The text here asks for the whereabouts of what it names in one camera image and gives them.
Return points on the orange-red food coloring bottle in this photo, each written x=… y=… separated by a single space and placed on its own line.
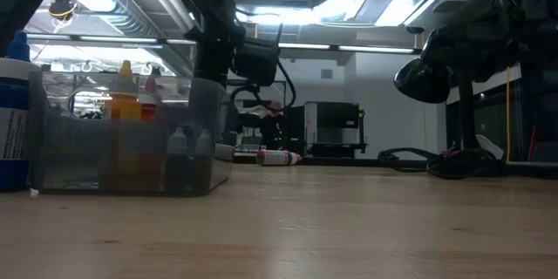
x=150 y=109

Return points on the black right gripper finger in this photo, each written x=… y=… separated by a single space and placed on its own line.
x=488 y=50
x=501 y=11

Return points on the blue food coloring bottle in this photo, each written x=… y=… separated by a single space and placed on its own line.
x=11 y=96

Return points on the black desk lamp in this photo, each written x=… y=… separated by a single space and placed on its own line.
x=420 y=83

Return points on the black aluminium table frame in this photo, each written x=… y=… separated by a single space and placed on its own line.
x=340 y=162

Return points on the yellow food coloring bottle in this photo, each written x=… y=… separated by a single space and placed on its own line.
x=124 y=104

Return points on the smoky transparent plastic bin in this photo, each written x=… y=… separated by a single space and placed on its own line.
x=87 y=161

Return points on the long ceiling light strip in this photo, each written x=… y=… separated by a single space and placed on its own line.
x=375 y=49

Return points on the black equipment cabinet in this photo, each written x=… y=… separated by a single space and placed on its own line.
x=335 y=115

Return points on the pink food coloring bottle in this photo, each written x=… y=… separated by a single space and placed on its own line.
x=276 y=158

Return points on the person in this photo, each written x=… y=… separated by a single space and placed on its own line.
x=274 y=105

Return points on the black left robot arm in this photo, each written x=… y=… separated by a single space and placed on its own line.
x=13 y=0

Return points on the red rod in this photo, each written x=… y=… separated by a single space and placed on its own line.
x=531 y=144

